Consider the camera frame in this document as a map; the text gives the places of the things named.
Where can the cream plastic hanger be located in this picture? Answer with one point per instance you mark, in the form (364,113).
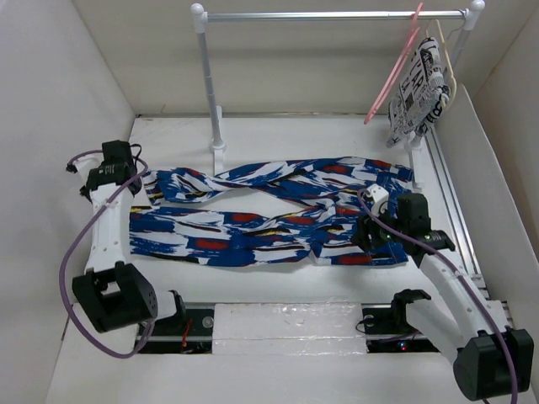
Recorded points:
(448,72)

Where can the black white printed garment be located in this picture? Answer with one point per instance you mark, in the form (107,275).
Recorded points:
(421,93)

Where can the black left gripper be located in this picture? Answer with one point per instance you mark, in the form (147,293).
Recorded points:
(85,192)

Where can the blue white red patterned trousers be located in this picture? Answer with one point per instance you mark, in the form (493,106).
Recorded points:
(177,227)

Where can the white foam front board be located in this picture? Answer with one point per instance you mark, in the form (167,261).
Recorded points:
(315,329)

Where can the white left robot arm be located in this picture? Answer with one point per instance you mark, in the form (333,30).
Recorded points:
(112,291)

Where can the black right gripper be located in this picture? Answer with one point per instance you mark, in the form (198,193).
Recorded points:
(366,224)

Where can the pink plastic hanger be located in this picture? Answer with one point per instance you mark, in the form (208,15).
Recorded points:
(398,66)

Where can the white metal clothes rack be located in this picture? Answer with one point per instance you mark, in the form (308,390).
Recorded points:
(201,19)

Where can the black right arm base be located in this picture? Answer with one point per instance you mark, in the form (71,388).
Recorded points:
(386,329)

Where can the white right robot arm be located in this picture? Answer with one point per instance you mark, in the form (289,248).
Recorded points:
(489,358)

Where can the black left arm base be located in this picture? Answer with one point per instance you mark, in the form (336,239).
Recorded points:
(190,334)

